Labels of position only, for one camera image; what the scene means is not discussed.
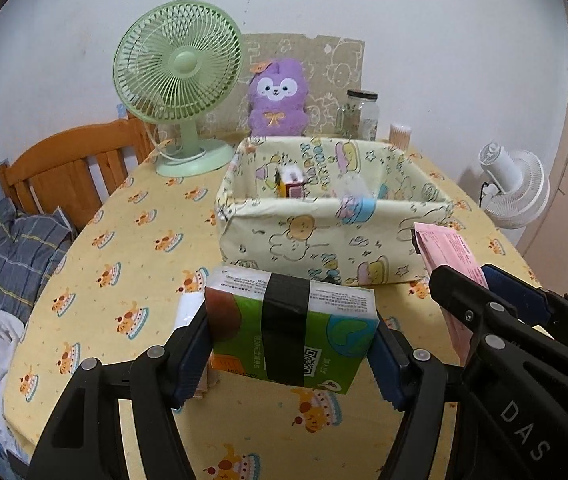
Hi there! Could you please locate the green taped carton box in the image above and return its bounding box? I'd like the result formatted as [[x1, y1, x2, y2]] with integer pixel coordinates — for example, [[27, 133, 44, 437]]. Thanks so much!
[[205, 266, 381, 395]]

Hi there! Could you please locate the purple plush toy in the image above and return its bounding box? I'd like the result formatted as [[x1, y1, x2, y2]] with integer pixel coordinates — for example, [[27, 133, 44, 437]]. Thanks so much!
[[247, 58, 310, 138]]

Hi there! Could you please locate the toothpick holder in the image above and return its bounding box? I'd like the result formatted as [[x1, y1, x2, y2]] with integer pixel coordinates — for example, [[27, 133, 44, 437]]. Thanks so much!
[[389, 122, 411, 150]]

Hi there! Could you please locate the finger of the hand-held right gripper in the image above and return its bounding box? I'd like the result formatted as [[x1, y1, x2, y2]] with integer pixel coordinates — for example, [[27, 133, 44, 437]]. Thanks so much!
[[481, 265, 568, 333], [429, 265, 520, 376]]

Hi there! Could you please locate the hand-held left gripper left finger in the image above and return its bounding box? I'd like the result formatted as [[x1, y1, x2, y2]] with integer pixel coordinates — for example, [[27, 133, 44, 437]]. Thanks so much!
[[29, 305, 213, 480]]

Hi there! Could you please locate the white standing fan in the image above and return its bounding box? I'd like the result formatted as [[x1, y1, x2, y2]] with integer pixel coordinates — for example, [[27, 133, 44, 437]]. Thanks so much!
[[479, 142, 551, 231]]

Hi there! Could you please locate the small carton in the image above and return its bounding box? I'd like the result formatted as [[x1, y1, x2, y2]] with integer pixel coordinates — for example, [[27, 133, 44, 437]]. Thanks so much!
[[274, 165, 307, 201]]

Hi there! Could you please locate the glass jar with brown lid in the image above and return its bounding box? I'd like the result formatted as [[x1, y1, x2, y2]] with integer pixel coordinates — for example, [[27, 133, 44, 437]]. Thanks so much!
[[334, 89, 381, 142]]

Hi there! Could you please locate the printed fabric storage box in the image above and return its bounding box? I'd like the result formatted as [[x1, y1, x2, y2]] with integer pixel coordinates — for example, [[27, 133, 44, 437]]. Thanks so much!
[[215, 135, 456, 286]]

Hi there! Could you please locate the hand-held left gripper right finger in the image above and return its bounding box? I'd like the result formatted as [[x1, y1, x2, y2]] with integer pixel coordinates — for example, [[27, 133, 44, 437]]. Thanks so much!
[[366, 322, 462, 480]]

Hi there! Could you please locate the black fabric band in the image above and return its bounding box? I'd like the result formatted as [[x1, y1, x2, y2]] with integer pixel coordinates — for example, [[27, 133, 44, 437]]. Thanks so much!
[[260, 274, 311, 388]]

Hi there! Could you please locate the pink packet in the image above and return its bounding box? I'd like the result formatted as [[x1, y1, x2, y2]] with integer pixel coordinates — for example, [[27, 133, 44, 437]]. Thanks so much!
[[413, 222, 490, 366]]

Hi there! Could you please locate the green desk fan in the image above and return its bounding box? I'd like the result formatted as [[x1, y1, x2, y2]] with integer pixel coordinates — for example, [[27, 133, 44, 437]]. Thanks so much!
[[113, 1, 243, 178]]

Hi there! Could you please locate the plaid clothes pile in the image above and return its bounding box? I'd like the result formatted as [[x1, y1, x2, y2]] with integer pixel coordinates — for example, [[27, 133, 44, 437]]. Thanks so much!
[[0, 197, 75, 326]]

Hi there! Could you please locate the green printed board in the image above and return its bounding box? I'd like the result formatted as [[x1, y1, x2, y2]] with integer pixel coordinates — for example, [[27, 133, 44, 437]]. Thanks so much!
[[199, 33, 365, 142]]

